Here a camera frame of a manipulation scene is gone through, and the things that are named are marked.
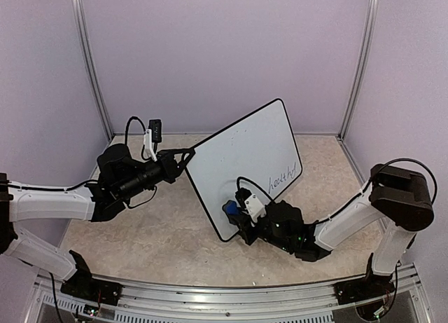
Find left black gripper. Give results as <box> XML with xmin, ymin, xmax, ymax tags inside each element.
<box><xmin>119</xmin><ymin>149</ymin><xmax>196</xmax><ymax>202</ymax></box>

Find black whiteboard eraser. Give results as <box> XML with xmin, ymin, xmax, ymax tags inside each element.
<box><xmin>222</xmin><ymin>200</ymin><xmax>240</xmax><ymax>215</ymax></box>

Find front aluminium rail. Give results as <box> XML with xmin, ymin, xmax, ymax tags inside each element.
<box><xmin>24</xmin><ymin>265</ymin><xmax>434</xmax><ymax>322</ymax></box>

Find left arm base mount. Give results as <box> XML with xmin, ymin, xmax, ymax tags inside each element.
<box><xmin>60</xmin><ymin>274</ymin><xmax>123</xmax><ymax>306</ymax></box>

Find left aluminium corner post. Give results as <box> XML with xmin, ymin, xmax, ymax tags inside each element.
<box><xmin>71</xmin><ymin>0</ymin><xmax>115</xmax><ymax>142</ymax></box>

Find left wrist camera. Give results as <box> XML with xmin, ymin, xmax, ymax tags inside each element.
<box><xmin>143</xmin><ymin>119</ymin><xmax>162</xmax><ymax>161</ymax></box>

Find aluminium corner post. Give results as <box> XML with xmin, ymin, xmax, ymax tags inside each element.
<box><xmin>338</xmin><ymin>0</ymin><xmax>379</xmax><ymax>143</ymax></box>
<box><xmin>71</xmin><ymin>0</ymin><xmax>115</xmax><ymax>142</ymax></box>

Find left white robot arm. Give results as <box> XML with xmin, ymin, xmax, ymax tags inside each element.
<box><xmin>1</xmin><ymin>119</ymin><xmax>195</xmax><ymax>298</ymax></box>

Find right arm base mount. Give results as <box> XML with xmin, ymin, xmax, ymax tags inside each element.
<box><xmin>333</xmin><ymin>275</ymin><xmax>396</xmax><ymax>305</ymax></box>

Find small whiteboard with wire stand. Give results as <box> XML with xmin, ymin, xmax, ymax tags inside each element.
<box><xmin>185</xmin><ymin>98</ymin><xmax>303</xmax><ymax>242</ymax></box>

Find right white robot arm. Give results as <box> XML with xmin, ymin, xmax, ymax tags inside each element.
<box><xmin>222</xmin><ymin>158</ymin><xmax>438</xmax><ymax>298</ymax></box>

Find right aluminium corner post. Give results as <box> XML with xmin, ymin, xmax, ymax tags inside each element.
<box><xmin>338</xmin><ymin>0</ymin><xmax>379</xmax><ymax>143</ymax></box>

